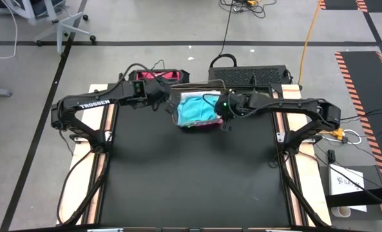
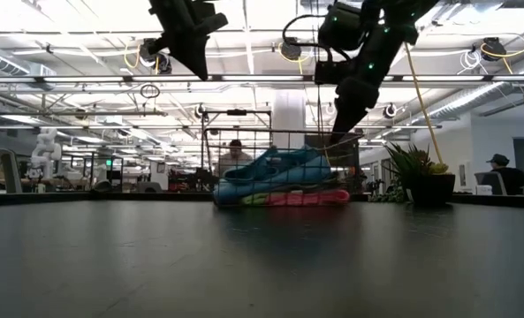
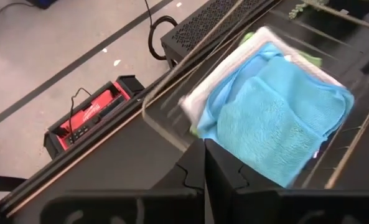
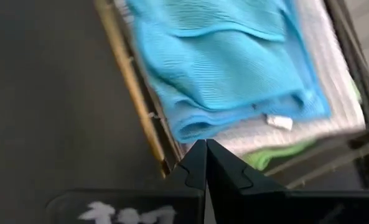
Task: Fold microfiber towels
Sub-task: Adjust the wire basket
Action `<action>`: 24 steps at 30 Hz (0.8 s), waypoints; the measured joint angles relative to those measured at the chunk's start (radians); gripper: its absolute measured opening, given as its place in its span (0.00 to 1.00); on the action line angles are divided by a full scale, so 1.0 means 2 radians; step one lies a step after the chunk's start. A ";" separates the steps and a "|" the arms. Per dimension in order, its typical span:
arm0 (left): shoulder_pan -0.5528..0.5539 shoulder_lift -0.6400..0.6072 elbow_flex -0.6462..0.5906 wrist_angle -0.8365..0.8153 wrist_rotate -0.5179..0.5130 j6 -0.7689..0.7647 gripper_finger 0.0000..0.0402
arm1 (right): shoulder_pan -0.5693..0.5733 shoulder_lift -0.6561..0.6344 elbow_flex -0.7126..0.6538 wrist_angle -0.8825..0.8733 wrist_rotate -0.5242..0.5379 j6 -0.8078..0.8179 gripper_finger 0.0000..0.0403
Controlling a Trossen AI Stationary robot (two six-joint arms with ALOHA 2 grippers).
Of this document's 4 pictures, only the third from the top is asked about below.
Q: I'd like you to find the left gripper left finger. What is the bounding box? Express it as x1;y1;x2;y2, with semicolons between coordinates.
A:
152;138;206;224

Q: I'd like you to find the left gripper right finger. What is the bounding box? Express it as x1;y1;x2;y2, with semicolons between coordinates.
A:
204;138;281;224

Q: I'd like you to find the blue microfiber towel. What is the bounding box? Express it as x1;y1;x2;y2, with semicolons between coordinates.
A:
196;42;289;141
216;55;355;189

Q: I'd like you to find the grey microfiber towel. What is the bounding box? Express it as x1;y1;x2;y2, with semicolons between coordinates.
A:
180;26;344;127

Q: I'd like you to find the green microfiber towel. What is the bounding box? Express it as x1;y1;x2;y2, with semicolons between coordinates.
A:
189;30;324;138

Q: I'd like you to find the red and black toolbox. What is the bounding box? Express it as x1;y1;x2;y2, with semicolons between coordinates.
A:
43;74;146;161

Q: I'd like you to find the black perforated computer case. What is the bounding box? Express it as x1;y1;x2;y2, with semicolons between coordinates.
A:
147;0;277;68

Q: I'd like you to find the dark blue floor object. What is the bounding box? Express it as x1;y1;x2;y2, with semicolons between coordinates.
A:
27;0;60;10

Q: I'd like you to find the copper wire basket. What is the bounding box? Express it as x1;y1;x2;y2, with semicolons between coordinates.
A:
141;0;369;190

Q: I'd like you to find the black table frame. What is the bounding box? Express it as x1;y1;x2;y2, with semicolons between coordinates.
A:
0;62;188;218

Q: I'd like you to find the thin black toolbox cable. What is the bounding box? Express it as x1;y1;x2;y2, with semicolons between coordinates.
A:
68;87;93;144

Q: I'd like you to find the thin black floor cable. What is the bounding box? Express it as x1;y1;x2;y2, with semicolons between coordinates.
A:
143;0;154;28

